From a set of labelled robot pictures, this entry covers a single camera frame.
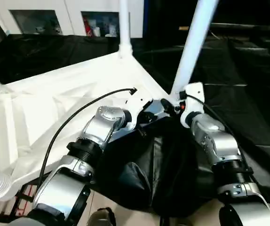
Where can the white plastic table top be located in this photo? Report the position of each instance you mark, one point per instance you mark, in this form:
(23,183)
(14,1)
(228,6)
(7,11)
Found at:
(45,103)

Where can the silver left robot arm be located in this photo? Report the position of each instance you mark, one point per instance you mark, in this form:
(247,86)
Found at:
(92,141)

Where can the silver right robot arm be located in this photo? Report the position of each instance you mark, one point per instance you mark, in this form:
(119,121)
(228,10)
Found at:
(219,150)

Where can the black work mat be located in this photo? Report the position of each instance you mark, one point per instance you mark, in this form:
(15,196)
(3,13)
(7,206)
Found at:
(182,160)

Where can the red bottle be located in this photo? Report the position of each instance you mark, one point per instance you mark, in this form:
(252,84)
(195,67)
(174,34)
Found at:
(87,28)

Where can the grey left robot leg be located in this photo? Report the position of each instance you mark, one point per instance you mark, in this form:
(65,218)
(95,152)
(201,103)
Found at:
(102,217)

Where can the black low cabinet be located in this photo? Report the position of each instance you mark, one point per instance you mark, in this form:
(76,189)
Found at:
(248,14)

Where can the white display cabinet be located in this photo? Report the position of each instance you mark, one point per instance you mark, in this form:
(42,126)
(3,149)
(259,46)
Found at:
(69,8)

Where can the black metal stand legs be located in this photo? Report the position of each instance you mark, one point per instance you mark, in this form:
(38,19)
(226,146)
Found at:
(17,200)

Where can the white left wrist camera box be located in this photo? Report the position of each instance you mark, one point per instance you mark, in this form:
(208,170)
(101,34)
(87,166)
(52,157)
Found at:
(139,107)

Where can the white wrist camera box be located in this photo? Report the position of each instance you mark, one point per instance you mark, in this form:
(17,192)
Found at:
(191,100)
(139,107)

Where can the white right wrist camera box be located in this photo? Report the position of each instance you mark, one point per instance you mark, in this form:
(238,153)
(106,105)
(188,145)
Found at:
(191,100)

